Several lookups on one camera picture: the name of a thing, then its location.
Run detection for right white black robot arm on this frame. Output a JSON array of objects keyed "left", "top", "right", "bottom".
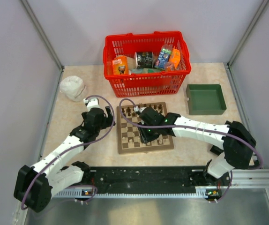
[{"left": 134, "top": 106, "right": 256, "bottom": 186}]

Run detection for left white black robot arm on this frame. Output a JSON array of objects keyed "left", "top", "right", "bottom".
[{"left": 14, "top": 105, "right": 115, "bottom": 212}]

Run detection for wooden chess board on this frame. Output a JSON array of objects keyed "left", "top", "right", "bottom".
[{"left": 116, "top": 104, "right": 174, "bottom": 155}]

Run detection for white crumpled cloth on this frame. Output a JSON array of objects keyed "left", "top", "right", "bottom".
[{"left": 60, "top": 75, "right": 88, "bottom": 102}]

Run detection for green pouch package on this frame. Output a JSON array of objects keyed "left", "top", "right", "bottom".
[{"left": 129, "top": 68, "right": 162, "bottom": 74}]

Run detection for green plastic tray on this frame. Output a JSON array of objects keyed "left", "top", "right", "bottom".
[{"left": 186, "top": 84, "right": 227, "bottom": 115}]

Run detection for black printed can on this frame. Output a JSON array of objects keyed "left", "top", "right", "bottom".
[{"left": 134, "top": 52, "right": 154, "bottom": 68}]

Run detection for orange razor package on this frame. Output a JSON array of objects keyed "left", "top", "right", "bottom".
[{"left": 112, "top": 56, "right": 128, "bottom": 75}]

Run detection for blue snack package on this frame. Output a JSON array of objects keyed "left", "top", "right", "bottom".
[{"left": 154, "top": 44, "right": 173, "bottom": 70}]

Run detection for orange carton package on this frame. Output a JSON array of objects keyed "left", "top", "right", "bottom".
[{"left": 165, "top": 48, "right": 180, "bottom": 72}]

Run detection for black stand block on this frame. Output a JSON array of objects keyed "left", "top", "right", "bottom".
[{"left": 210, "top": 120, "right": 243, "bottom": 156}]

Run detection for black mounting base rail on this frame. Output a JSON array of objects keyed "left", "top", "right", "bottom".
[{"left": 76, "top": 166, "right": 228, "bottom": 195}]

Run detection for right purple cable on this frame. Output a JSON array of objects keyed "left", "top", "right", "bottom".
[{"left": 119, "top": 98, "right": 264, "bottom": 170}]

